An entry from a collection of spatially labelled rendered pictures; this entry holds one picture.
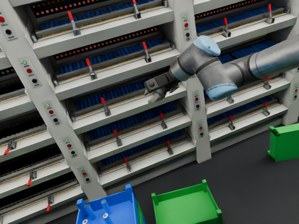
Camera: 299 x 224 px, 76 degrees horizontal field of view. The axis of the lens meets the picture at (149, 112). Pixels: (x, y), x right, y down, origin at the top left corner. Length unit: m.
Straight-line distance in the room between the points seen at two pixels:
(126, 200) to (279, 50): 0.70
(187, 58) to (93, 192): 0.89
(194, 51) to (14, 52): 0.67
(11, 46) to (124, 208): 0.74
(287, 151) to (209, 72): 0.83
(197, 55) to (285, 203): 0.82
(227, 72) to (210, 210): 0.70
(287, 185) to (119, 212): 0.86
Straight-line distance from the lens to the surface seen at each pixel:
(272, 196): 1.19
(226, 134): 1.32
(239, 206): 1.13
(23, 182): 1.19
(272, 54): 0.67
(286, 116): 1.63
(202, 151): 1.28
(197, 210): 1.11
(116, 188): 1.28
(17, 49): 0.92
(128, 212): 0.77
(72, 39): 0.88
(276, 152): 1.32
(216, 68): 0.66
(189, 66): 0.70
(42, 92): 0.94
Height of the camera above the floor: 0.92
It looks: 26 degrees down
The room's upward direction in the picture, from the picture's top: 15 degrees counter-clockwise
